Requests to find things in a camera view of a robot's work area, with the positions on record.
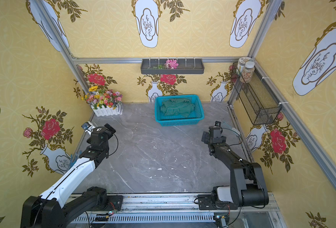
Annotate teal plastic basket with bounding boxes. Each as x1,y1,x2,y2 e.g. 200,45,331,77
154,95,205,126

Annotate green long pants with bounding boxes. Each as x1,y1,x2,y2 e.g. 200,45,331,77
160,99,195,117

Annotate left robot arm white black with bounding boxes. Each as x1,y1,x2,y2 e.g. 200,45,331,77
20,124,123,228

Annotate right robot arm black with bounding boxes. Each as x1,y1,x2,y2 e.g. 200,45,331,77
198,126,269,210

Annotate flower box white fence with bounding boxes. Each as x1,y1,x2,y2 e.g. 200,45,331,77
81,85,123,117

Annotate jar with colourful beads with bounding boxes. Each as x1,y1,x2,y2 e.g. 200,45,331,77
240,61,255,83

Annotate jar with yellow label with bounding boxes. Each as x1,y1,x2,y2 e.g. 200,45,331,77
236,57,253,74

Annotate pink artificial flower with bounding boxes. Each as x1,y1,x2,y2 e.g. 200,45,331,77
165,59,179,69

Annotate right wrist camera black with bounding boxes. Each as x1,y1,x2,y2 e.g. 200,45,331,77
209,121,223,138

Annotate small brush clear handle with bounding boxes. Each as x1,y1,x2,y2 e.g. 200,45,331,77
221,121,241,136

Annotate black wire mesh basket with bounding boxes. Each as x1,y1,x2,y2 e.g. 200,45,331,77
233,63,282,125

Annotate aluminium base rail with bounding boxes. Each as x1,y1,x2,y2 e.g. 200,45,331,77
31,193,288,228

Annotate dark grey wall shelf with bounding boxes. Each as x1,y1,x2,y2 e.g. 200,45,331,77
140,58,205,75

